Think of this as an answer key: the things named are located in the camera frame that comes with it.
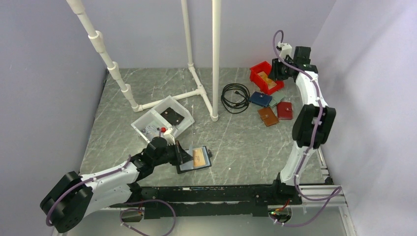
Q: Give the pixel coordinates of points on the white plastic divided tray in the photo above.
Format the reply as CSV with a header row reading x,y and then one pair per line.
x,y
153,115

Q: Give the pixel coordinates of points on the black leather card holder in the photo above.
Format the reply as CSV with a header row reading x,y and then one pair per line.
x,y
187,166

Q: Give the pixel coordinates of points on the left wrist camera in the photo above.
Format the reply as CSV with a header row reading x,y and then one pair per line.
x,y
167,134

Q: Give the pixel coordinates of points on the red leather card holder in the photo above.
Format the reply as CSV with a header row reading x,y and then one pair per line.
x,y
285,110

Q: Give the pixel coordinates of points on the red plastic bin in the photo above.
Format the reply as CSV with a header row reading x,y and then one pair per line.
x,y
265,67

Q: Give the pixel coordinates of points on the brown leather card holder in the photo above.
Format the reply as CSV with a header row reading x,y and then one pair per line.
x,y
268,116

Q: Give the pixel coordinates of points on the blue leather card holder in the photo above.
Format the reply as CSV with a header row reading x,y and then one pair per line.
x,y
260,99

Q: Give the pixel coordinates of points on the gold card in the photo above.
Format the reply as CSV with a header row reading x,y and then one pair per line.
x,y
265,78
270,84
198,157

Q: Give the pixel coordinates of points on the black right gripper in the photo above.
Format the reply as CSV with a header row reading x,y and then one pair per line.
x,y
275,65

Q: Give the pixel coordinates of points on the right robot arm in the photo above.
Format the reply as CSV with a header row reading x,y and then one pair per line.
x,y
314,122

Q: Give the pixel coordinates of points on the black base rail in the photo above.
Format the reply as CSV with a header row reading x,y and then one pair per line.
x,y
252,199

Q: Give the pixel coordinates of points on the cards in tray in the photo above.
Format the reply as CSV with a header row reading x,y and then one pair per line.
x,y
152,130

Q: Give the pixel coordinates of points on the gold card in bin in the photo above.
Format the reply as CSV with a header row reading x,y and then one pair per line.
x,y
270,84

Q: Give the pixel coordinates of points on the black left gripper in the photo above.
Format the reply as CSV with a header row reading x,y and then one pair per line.
x,y
182,155

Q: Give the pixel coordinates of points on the mint green card holder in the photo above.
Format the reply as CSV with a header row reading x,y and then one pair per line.
x,y
276,98

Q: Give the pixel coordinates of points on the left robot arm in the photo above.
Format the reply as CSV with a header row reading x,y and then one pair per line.
x,y
76,196

